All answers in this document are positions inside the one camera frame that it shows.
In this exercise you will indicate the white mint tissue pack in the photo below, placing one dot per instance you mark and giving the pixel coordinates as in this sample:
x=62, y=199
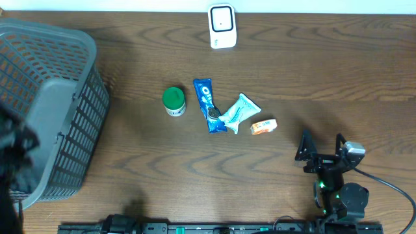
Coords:
x=241, y=110

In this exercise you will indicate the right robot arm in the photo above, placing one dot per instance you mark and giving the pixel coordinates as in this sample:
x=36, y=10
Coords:
x=343, y=203

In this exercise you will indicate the grey plastic mesh basket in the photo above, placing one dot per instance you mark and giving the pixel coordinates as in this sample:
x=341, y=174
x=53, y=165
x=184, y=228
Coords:
x=50, y=81

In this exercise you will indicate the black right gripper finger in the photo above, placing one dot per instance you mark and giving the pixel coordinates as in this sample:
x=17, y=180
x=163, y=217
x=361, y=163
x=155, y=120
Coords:
x=306, y=150
x=339, y=143

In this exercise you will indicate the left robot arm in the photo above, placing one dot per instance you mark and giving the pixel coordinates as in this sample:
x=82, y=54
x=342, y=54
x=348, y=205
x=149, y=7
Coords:
x=16, y=140

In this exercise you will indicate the green lid white jar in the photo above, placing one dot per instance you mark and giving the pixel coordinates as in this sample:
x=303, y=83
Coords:
x=174, y=101

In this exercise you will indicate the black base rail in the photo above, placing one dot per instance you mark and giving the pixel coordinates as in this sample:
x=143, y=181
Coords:
x=120, y=224

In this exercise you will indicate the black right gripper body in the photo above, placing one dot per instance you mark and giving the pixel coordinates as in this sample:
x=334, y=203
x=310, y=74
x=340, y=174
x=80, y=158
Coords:
x=322, y=162

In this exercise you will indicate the blue Oreo cookie pack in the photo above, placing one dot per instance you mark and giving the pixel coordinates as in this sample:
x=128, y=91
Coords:
x=204, y=93

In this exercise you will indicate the small orange snack box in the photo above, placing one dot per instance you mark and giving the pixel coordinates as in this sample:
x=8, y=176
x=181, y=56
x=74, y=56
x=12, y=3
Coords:
x=265, y=126

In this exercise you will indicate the white barcode scanner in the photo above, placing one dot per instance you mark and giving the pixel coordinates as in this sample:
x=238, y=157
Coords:
x=222, y=26

